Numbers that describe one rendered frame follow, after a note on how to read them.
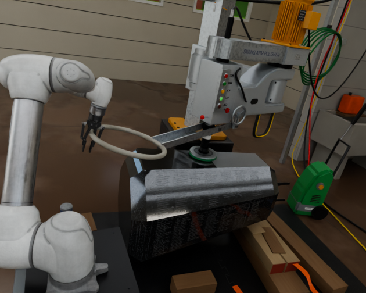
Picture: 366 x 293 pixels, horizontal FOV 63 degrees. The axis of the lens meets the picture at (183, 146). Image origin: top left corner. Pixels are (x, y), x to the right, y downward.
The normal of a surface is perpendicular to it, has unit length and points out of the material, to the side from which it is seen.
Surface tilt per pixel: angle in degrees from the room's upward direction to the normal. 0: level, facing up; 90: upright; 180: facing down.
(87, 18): 90
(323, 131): 90
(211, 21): 90
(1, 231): 56
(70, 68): 69
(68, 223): 4
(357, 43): 90
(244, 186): 45
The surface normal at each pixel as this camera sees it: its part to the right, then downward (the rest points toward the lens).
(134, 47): 0.37, 0.43
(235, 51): 0.59, 0.41
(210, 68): -0.79, 0.12
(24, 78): 0.13, -0.02
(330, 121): -0.91, 0.01
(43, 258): 0.01, 0.27
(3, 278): 0.16, -0.90
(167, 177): 0.35, -0.34
